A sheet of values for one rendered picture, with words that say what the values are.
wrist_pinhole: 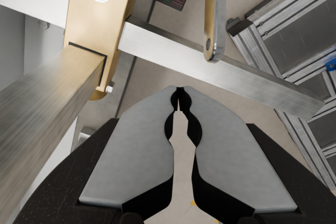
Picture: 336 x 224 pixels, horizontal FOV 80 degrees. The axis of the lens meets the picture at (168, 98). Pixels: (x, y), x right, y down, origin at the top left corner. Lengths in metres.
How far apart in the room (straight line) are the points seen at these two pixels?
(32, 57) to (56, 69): 0.38
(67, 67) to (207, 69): 0.14
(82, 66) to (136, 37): 0.06
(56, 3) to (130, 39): 0.07
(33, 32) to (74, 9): 0.33
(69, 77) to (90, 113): 0.31
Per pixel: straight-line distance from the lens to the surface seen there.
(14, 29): 0.52
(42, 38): 0.53
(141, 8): 0.36
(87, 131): 0.49
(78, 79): 0.17
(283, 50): 1.01
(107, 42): 0.21
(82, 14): 0.21
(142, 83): 1.20
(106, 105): 0.45
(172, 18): 1.07
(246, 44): 0.91
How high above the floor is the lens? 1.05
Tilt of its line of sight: 59 degrees down
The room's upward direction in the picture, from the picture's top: 178 degrees counter-clockwise
